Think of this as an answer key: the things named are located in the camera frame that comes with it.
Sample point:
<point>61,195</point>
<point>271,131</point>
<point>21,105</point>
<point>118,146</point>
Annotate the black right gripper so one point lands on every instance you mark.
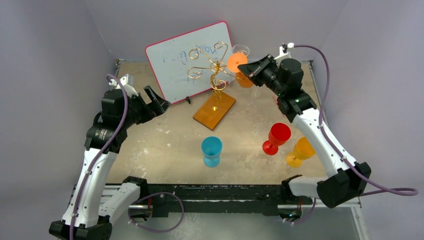
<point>262,69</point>

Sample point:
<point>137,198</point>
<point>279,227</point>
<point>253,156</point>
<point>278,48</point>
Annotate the red plastic wine glass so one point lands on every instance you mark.
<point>278,135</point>

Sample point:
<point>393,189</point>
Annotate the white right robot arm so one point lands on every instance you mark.
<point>346,178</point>

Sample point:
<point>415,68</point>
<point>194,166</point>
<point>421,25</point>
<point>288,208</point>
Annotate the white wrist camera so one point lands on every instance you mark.
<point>126,82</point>
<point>284,52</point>

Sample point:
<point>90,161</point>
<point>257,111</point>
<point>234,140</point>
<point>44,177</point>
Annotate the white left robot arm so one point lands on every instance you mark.
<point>85,218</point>

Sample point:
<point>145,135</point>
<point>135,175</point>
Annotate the orange plastic wine glass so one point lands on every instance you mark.
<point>235,60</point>

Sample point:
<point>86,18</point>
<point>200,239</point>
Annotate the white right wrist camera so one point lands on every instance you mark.
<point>284,52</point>

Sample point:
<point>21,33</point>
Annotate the pink framed whiteboard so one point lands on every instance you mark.
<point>183,64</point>

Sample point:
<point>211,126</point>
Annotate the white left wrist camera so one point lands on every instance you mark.
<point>126,82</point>

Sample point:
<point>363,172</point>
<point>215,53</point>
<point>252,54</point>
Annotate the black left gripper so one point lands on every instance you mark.
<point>152,109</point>

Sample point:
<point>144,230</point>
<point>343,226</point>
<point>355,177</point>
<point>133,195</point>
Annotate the clear wine glass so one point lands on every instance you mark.
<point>240,48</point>

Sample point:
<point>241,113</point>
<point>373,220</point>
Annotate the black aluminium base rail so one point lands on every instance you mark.
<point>268,200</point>

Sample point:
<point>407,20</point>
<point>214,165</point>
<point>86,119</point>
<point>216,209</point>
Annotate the yellow plastic wine glass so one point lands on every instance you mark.
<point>302,151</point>

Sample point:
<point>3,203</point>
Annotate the gold wire wine glass rack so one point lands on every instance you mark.
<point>211,113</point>

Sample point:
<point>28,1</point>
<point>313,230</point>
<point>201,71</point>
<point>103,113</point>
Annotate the blue plastic wine glass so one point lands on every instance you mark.
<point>211,148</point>

